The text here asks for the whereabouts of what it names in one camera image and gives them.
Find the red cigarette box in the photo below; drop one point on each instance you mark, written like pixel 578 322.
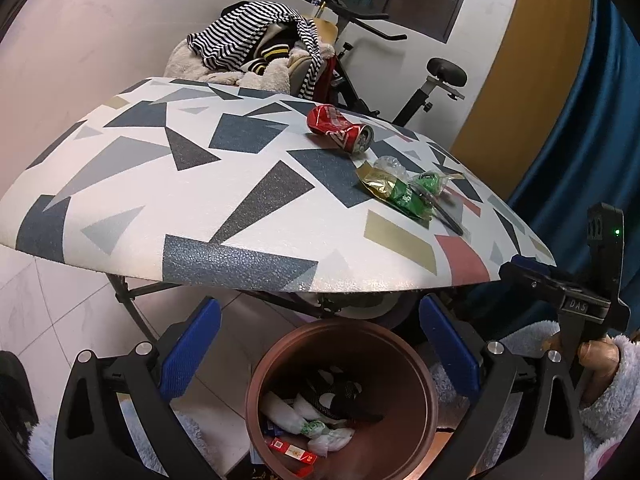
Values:
pixel 292 452

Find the gold and green packet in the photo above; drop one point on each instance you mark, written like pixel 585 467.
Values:
pixel 395 192

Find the person's right hand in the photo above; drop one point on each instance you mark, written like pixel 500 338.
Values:
pixel 597 360

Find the dark sweater with yellow stripes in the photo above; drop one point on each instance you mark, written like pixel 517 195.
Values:
pixel 265 52

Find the black and white striped shirt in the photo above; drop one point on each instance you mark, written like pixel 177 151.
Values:
pixel 235 35

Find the brown round bin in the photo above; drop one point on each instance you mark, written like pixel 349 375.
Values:
pixel 390 375

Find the white fleece blanket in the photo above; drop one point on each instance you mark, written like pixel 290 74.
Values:
pixel 185 65

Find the black pen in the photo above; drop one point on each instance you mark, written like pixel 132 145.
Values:
pixel 447 216

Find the crushed red can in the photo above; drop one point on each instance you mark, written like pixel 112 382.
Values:
pixel 340 130

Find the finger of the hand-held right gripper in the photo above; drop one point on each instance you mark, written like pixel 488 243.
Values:
pixel 530 279
pixel 522 261

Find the wooden chair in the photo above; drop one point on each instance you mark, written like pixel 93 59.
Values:
pixel 327 30

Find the dark patterned cloth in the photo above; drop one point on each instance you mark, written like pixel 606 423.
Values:
pixel 345 395

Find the red garment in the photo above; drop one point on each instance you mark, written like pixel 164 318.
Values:
pixel 330 72

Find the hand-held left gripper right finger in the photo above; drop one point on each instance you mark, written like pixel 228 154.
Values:
pixel 450 350

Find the yellow wooden door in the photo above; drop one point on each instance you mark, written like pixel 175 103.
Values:
pixel 525 60

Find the person's right forearm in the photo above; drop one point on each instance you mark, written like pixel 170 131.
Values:
pixel 617 405

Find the blue curtain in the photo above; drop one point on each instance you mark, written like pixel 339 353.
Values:
pixel 575 135

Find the black exercise bike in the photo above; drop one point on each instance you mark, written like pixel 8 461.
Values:
pixel 430 90

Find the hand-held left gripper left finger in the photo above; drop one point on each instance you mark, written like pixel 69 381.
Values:
pixel 192 345

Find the green and white packet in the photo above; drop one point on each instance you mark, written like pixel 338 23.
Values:
pixel 312 428

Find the green bottle cap wrapper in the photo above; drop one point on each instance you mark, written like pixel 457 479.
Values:
pixel 429 181

